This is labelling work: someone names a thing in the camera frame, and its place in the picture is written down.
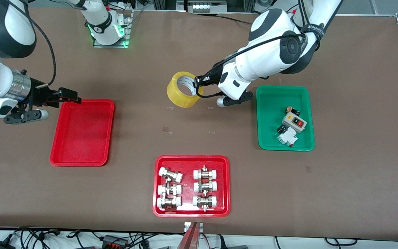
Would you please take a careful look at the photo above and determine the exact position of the yellow tape roll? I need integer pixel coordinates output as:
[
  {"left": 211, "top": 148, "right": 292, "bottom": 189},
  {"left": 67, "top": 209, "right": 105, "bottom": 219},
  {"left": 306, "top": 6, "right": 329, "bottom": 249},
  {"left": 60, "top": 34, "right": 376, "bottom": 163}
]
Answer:
[{"left": 167, "top": 72, "right": 203, "bottom": 108}]

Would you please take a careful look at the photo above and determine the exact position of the empty red plastic tray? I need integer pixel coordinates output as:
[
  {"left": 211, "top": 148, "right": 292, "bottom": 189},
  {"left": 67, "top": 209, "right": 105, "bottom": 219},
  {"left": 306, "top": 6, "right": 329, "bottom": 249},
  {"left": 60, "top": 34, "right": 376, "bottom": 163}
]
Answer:
[{"left": 49, "top": 99, "right": 115, "bottom": 167}]

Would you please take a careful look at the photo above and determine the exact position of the green plastic tray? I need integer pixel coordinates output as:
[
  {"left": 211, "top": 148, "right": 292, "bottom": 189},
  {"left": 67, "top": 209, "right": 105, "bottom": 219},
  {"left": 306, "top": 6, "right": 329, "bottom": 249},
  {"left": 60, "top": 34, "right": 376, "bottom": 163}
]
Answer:
[{"left": 256, "top": 85, "right": 315, "bottom": 152}]

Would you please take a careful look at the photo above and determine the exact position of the red tray with fittings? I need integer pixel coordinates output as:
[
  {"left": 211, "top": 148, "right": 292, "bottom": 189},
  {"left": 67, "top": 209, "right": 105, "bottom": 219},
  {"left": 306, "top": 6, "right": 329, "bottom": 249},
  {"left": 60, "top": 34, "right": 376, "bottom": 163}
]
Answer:
[{"left": 152, "top": 155, "right": 231, "bottom": 218}]

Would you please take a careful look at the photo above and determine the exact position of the white terminal strip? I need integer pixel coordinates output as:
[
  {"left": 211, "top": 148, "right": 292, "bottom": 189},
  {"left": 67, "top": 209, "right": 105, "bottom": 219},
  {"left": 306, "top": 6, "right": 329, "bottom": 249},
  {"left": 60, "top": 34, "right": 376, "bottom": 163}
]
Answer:
[{"left": 192, "top": 3, "right": 217, "bottom": 13}]

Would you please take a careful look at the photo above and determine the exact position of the white capped metal pipe fitting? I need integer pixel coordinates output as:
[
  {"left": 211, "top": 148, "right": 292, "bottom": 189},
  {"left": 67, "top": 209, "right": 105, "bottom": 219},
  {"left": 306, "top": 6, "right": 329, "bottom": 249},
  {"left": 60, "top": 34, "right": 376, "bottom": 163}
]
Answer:
[
  {"left": 157, "top": 196, "right": 182, "bottom": 211},
  {"left": 193, "top": 165, "right": 218, "bottom": 180},
  {"left": 192, "top": 194, "right": 218, "bottom": 211},
  {"left": 157, "top": 183, "right": 182, "bottom": 197},
  {"left": 158, "top": 167, "right": 183, "bottom": 183},
  {"left": 193, "top": 180, "right": 218, "bottom": 193}
]

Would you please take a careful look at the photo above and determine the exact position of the white circuit breaker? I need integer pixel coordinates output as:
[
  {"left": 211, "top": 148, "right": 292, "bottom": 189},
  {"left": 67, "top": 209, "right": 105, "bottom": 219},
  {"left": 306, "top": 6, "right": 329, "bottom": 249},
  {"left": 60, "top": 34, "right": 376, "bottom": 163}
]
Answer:
[{"left": 277, "top": 127, "right": 298, "bottom": 147}]

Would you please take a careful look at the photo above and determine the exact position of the black orange connector box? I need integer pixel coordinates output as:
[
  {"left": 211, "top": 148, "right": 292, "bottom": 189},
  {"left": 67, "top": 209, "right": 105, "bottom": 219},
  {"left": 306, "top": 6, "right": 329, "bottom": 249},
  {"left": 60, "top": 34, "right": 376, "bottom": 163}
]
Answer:
[{"left": 102, "top": 234, "right": 127, "bottom": 248}]

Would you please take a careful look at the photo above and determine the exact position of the black braided table cable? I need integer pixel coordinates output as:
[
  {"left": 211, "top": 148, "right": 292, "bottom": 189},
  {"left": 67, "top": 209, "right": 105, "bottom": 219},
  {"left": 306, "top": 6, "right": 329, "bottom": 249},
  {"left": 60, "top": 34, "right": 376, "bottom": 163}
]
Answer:
[{"left": 216, "top": 14, "right": 255, "bottom": 25}]

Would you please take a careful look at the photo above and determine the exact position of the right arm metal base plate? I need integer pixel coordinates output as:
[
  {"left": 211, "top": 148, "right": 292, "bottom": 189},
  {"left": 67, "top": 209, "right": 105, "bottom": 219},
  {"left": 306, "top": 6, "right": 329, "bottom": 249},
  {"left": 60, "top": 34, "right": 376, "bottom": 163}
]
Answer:
[{"left": 93, "top": 10, "right": 131, "bottom": 48}]

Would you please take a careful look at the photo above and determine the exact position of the aluminium frame with equipment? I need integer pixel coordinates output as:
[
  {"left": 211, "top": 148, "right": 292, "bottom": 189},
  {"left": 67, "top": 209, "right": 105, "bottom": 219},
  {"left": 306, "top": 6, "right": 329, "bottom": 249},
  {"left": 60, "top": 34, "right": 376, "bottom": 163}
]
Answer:
[{"left": 152, "top": 0, "right": 255, "bottom": 14}]

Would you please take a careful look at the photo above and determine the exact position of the grey switch box red button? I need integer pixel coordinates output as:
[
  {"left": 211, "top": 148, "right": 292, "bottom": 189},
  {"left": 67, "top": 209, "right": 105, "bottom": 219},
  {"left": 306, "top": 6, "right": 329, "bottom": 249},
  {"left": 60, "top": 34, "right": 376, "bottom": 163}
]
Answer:
[{"left": 282, "top": 111, "right": 307, "bottom": 133}]

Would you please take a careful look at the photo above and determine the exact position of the red metal bar silver bracket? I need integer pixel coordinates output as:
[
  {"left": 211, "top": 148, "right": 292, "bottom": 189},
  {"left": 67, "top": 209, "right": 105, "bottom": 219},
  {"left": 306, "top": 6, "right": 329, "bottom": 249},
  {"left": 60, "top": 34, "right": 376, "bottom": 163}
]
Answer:
[{"left": 177, "top": 221, "right": 204, "bottom": 249}]

